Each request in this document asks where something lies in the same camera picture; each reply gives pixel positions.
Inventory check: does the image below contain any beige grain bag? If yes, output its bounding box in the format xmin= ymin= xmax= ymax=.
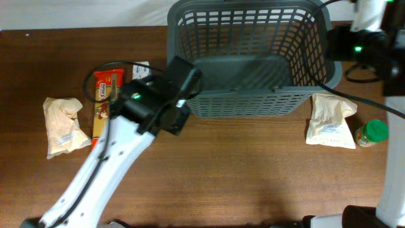
xmin=43 ymin=98 xmax=91 ymax=160

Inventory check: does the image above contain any orange spaghetti packet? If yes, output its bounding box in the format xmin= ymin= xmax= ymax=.
xmin=91 ymin=69 xmax=124 ymax=149

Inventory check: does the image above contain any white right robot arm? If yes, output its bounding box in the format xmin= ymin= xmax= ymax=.
xmin=299 ymin=1 xmax=404 ymax=227

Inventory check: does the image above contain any grey plastic lattice basket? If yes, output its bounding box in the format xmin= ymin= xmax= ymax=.
xmin=167 ymin=0 xmax=342 ymax=118

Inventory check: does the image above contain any beige powder bag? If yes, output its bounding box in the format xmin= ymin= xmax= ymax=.
xmin=306 ymin=93 xmax=358 ymax=149

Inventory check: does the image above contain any green lid glass jar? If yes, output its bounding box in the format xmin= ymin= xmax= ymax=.
xmin=354 ymin=120 xmax=389 ymax=147

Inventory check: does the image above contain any tissue pocket pack bundle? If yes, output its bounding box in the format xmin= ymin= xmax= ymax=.
xmin=132 ymin=65 xmax=151 ymax=80

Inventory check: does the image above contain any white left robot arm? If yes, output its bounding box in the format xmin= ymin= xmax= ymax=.
xmin=21 ymin=56 xmax=202 ymax=227

